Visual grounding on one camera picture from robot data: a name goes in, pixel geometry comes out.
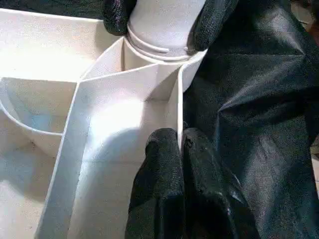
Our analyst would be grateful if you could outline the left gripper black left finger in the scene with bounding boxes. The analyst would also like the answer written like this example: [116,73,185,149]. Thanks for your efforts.
[127,127,186,239]

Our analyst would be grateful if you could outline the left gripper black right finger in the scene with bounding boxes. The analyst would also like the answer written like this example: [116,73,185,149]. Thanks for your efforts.
[181,127,255,239]

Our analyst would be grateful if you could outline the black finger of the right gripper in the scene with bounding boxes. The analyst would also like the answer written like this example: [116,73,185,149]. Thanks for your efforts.
[188,0,241,53]
[102,0,137,36]

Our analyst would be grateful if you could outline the white plastic table leg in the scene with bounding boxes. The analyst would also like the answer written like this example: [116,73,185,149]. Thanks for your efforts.
[127,0,207,62]

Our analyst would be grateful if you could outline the white plastic table top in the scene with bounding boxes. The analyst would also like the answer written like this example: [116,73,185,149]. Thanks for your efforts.
[0,7,209,239]

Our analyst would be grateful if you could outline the black plastic mat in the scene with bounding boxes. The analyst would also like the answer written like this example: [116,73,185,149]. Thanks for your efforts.
[0,0,319,239]

